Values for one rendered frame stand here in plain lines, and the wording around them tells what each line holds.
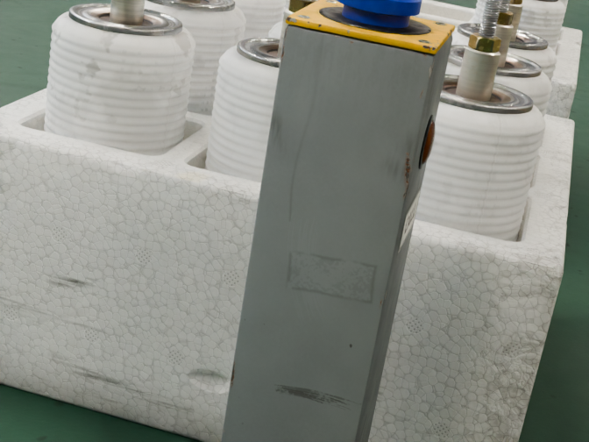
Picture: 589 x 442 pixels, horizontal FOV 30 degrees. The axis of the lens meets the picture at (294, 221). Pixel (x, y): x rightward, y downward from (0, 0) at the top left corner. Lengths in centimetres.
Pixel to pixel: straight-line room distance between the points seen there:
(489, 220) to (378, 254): 18
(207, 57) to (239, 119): 14
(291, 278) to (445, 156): 17
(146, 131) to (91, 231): 8
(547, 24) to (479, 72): 53
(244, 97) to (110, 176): 10
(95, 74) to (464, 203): 25
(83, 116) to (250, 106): 11
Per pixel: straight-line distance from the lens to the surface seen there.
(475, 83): 69
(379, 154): 51
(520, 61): 83
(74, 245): 72
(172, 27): 74
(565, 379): 94
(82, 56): 72
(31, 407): 77
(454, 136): 66
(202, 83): 84
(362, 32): 50
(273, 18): 95
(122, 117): 72
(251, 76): 69
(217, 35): 83
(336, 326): 54
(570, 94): 119
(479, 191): 68
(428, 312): 67
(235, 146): 70
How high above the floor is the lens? 40
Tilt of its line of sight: 21 degrees down
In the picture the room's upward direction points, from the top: 10 degrees clockwise
